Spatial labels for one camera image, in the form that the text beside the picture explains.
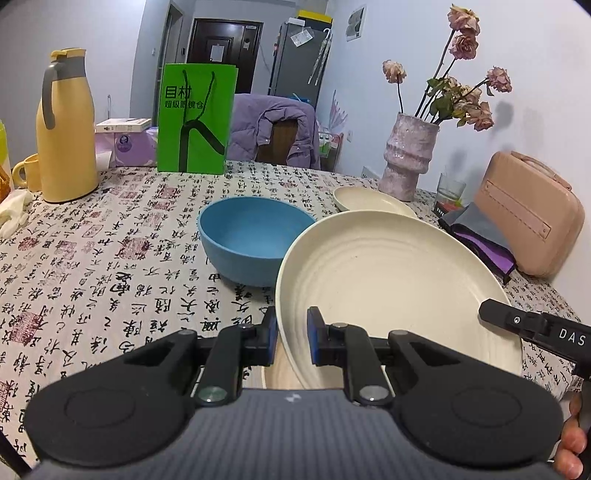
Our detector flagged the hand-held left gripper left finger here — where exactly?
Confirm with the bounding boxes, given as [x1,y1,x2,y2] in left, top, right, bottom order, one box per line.
[124,306,279,408]

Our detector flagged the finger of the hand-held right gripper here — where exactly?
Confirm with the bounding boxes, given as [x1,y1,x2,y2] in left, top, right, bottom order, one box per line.
[479,299,546,343]

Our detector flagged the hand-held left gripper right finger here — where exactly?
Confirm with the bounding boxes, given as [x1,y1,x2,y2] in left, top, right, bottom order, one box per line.
[306,307,461,408]

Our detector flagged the large ribbed cream plate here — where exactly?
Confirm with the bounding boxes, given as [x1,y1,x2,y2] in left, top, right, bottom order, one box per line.
[274,211,523,403]

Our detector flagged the person's right hand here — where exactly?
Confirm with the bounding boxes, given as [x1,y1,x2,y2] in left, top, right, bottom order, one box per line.
[553,392,588,480]

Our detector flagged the grey and purple cloth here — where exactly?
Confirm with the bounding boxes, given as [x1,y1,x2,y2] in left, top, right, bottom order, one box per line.
[438,203,518,284]

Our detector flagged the blue bowl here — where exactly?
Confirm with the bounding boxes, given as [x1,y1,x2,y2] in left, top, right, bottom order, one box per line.
[198,197,317,287]

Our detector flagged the pink suitcase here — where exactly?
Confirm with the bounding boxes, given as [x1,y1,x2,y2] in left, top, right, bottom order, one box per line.
[475,151,583,278]

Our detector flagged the clear drinking glass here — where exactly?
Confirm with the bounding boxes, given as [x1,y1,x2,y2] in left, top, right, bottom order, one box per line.
[436,173,467,209]

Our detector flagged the small cream plate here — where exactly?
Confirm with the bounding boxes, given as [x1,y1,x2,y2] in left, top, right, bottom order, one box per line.
[333,185,419,219]

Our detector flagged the calligraphy printed tablecloth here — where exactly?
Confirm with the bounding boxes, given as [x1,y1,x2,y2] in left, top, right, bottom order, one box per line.
[0,159,583,467]

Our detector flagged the storage rack with bottles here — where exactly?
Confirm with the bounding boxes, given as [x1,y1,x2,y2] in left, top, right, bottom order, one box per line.
[318,131,345,171]

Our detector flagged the wooden chair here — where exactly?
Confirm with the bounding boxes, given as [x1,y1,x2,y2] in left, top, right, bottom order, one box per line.
[256,121,301,164]

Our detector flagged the pink ceramic vase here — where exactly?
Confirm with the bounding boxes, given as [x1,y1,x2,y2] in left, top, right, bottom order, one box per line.
[379,113,439,202]

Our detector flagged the purple puffer jacket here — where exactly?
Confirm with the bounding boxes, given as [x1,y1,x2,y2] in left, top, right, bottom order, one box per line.
[228,93,321,170]

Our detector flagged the dried pink roses bouquet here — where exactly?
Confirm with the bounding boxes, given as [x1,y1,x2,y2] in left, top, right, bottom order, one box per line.
[382,4,513,133]

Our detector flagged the green paper bag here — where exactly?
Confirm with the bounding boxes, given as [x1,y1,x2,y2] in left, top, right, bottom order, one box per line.
[157,63,237,175]

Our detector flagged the purple tissue pack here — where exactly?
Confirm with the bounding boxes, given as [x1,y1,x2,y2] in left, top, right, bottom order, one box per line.
[95,128,160,168]

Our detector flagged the flat white box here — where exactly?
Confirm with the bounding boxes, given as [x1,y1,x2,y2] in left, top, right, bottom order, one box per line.
[95,117,152,134]

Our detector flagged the dark brown door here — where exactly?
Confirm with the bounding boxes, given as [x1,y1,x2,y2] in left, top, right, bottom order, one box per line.
[187,18,264,93]

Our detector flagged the grey refrigerator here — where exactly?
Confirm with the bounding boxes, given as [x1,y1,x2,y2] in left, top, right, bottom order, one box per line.
[268,21,333,107]

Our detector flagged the yellow thermos jug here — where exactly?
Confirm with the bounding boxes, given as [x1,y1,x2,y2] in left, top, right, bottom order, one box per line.
[36,47,99,204]

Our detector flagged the folded pale umbrella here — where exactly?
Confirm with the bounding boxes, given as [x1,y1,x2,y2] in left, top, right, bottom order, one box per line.
[308,28,333,86]

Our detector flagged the white rubber glove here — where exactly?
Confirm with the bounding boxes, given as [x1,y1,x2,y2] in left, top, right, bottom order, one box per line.
[0,190,34,239]

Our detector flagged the yellow mug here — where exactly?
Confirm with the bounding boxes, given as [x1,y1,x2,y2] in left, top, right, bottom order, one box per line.
[11,154,43,192]

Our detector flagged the yellow box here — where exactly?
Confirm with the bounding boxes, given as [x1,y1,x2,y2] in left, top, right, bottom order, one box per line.
[297,10,334,27]

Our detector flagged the purple wall decoration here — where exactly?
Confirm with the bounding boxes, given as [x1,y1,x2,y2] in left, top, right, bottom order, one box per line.
[330,90,350,134]

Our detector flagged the wall picture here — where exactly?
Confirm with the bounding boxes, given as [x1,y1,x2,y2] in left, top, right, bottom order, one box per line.
[346,6,368,42]

